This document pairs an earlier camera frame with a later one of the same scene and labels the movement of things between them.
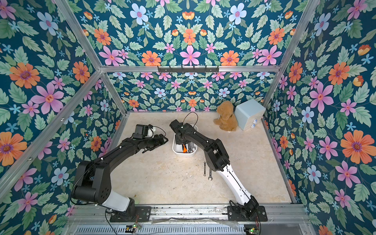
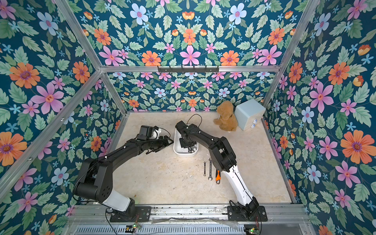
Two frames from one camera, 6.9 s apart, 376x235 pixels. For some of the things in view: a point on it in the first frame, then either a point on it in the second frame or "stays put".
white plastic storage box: [177, 149] stays put
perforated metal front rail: [194, 229] stays put
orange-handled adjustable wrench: [184, 150] -> [218, 176]
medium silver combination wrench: [210, 175] stays put
